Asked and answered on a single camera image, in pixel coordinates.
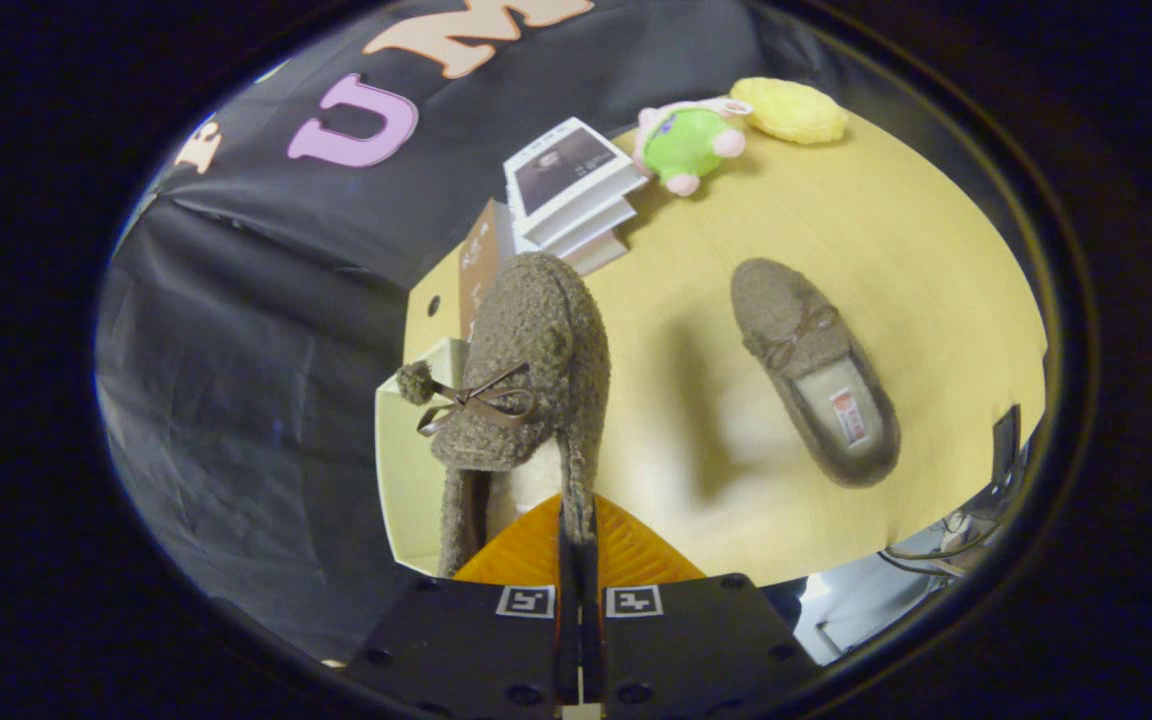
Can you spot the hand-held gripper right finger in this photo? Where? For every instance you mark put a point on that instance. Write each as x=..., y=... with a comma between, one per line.
x=706, y=650

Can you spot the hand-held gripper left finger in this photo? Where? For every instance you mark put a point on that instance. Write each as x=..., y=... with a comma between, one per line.
x=456, y=650

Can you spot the brown fuzzy slipper shoe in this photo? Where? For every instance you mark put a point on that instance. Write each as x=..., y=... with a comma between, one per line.
x=786, y=310
x=536, y=330

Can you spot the brown book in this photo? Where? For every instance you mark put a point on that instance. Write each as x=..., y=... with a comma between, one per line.
x=481, y=265

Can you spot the plain white book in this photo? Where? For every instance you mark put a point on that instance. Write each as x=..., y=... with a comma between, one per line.
x=601, y=258
x=591, y=228

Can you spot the white book with portrait cover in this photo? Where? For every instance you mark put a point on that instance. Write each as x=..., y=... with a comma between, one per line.
x=566, y=165

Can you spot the green plush toy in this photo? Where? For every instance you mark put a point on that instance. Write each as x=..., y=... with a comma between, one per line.
x=691, y=140

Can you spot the yellow plush toy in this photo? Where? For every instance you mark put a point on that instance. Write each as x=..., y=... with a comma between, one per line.
x=791, y=110

